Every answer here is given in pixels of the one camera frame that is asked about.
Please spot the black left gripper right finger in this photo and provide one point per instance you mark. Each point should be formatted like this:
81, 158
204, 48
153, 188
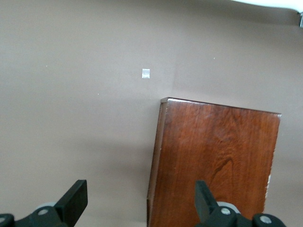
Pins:
204, 205

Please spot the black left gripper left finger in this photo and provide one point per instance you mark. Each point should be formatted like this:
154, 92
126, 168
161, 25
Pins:
71, 205

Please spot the dark brown wooden cabinet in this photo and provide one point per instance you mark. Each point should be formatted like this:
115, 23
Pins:
213, 153

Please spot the small clear tape piece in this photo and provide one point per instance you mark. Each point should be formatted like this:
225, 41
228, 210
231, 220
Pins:
146, 73

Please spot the metal frame bracket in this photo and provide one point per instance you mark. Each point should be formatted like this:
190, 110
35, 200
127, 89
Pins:
301, 20

